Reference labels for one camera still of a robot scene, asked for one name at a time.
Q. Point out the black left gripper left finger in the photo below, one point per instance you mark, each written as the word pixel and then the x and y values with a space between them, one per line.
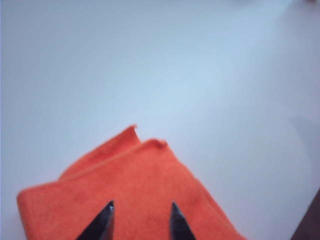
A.
pixel 102 225

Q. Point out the orange microfiber cloth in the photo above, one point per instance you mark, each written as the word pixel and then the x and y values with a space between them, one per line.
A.
pixel 130 190

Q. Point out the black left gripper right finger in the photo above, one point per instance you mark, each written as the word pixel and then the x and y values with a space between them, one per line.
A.
pixel 180 225

